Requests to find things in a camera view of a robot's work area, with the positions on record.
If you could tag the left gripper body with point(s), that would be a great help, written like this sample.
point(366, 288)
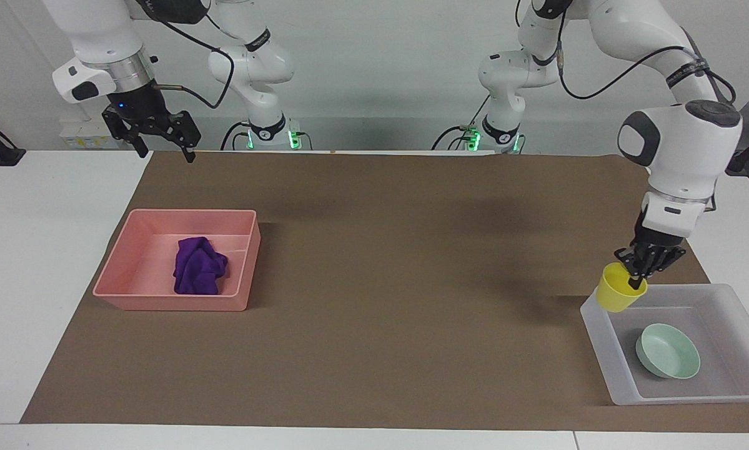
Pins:
point(655, 239)

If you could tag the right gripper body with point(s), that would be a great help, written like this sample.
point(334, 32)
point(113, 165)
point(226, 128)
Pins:
point(138, 106)

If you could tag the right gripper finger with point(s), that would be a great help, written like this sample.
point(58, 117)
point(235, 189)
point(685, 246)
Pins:
point(183, 128)
point(124, 128)

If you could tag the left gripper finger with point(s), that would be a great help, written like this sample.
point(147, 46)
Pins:
point(635, 265)
point(664, 256)

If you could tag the yellow plastic cup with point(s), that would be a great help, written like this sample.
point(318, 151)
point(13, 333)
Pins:
point(615, 295)

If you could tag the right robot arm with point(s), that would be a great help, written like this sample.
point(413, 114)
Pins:
point(252, 62)

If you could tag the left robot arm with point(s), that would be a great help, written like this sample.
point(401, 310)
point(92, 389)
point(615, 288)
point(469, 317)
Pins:
point(686, 144)

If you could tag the light green bowl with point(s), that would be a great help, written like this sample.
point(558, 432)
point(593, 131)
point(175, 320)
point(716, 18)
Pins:
point(668, 351)

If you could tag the translucent white plastic tray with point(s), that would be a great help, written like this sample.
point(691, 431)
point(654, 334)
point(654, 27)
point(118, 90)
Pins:
point(724, 375)

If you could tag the purple cloth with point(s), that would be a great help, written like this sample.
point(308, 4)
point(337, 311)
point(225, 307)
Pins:
point(198, 267)

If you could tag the pink plastic bin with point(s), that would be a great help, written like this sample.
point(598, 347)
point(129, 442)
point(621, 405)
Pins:
point(143, 275)

